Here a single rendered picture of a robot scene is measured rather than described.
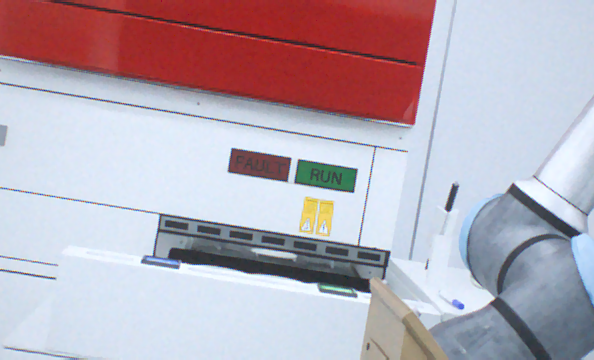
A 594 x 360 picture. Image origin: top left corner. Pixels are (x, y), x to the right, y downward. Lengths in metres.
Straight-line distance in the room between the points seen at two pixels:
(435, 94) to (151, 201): 1.70
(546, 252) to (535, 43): 2.50
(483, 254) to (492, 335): 0.16
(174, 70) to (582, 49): 1.96
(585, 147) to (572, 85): 2.43
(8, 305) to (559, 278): 1.27
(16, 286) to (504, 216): 1.15
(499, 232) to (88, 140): 1.04
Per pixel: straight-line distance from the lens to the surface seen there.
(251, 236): 2.37
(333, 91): 2.31
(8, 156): 2.40
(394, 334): 1.36
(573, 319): 1.45
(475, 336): 1.44
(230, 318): 1.76
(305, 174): 2.36
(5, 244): 2.41
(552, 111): 3.97
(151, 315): 1.76
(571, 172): 1.56
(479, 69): 3.92
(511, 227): 1.55
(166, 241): 2.36
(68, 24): 2.33
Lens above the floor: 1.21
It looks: 3 degrees down
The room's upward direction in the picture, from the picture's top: 10 degrees clockwise
